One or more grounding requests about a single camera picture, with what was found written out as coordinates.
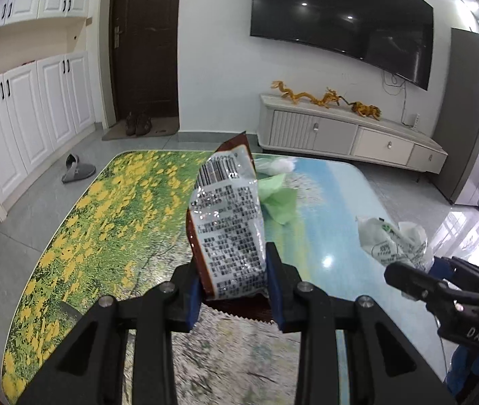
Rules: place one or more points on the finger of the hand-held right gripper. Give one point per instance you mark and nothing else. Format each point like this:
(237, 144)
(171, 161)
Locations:
(442, 268)
(412, 280)

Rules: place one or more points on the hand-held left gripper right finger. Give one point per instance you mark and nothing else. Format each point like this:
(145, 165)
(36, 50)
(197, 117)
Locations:
(275, 293)

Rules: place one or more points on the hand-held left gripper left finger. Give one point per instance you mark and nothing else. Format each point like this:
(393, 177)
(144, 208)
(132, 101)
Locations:
(193, 303)

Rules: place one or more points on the white plastic bag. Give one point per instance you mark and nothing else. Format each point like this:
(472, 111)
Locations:
(387, 240)

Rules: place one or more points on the brown snack packet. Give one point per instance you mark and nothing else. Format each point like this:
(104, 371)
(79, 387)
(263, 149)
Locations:
(231, 236)

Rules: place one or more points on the person's right hand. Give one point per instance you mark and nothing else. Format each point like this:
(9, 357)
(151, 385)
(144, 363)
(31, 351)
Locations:
(469, 371)

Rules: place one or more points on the green plastic bag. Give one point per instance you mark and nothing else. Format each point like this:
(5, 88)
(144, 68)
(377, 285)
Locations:
(279, 204)

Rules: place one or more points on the white television cabinet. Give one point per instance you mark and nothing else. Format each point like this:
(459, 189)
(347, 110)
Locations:
(332, 135)

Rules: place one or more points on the grey slipper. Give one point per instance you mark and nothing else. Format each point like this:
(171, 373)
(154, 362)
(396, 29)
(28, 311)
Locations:
(77, 171)

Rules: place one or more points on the brown doormat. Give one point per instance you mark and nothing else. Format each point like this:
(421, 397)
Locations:
(163, 128)

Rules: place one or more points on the long golden dragon ornament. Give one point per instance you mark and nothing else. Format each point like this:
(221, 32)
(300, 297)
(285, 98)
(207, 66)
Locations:
(302, 95)

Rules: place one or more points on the dark brown door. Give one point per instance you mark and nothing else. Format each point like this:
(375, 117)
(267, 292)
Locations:
(146, 42)

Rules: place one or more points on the white wall cupboard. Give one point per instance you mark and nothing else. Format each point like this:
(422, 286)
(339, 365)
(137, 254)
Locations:
(20, 105)

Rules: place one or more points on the black wall television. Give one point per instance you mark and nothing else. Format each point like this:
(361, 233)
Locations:
(340, 12)

